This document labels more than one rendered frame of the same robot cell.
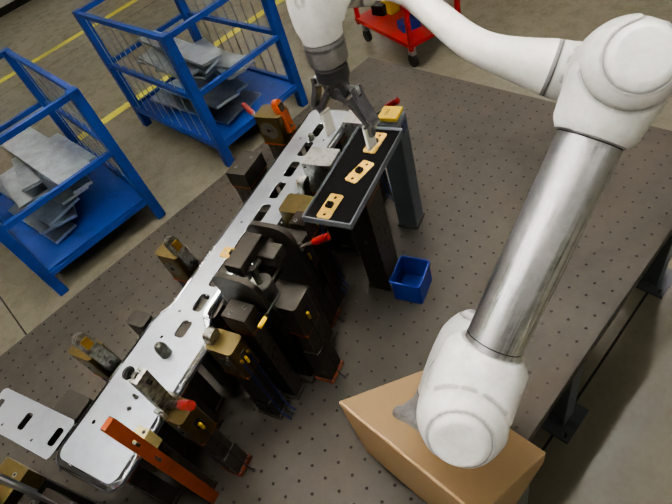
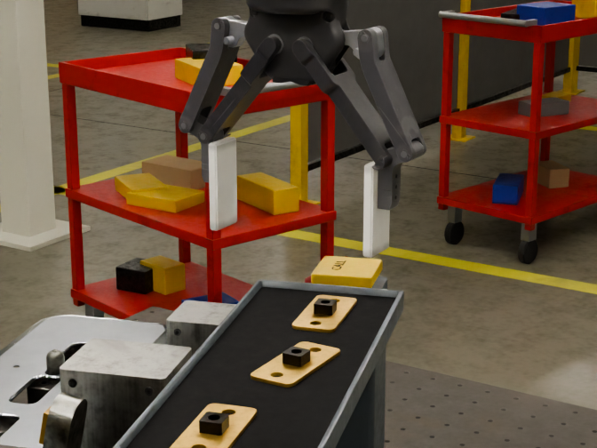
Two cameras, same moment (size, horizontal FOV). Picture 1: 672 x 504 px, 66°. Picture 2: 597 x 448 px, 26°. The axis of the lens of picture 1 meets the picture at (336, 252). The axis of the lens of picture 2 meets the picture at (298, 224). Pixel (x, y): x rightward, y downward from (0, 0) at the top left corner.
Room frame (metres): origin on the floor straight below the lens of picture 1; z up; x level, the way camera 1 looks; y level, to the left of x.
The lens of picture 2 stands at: (0.20, 0.29, 1.55)
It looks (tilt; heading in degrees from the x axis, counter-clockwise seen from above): 16 degrees down; 333
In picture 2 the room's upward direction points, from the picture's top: straight up
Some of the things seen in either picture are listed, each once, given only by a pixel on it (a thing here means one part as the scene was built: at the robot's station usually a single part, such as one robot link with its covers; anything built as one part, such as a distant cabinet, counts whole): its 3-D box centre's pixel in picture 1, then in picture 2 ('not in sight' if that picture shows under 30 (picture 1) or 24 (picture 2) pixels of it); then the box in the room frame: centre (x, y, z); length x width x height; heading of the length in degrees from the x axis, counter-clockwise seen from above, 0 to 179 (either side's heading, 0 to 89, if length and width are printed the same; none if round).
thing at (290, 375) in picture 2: (359, 170); (296, 358); (1.05, -0.13, 1.17); 0.08 x 0.04 x 0.01; 123
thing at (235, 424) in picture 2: (329, 204); (214, 425); (0.96, -0.03, 1.17); 0.08 x 0.04 x 0.01; 137
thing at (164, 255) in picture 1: (193, 283); not in sight; (1.18, 0.46, 0.87); 0.12 x 0.07 x 0.35; 50
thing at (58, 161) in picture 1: (32, 166); not in sight; (3.08, 1.59, 0.47); 1.20 x 0.80 x 0.95; 30
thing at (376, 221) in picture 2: (369, 135); (377, 207); (0.99, -0.17, 1.30); 0.03 x 0.01 x 0.07; 123
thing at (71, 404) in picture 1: (99, 424); not in sight; (0.82, 0.79, 0.84); 0.12 x 0.07 x 0.28; 50
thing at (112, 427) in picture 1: (169, 466); not in sight; (0.57, 0.53, 0.95); 0.03 x 0.01 x 0.50; 140
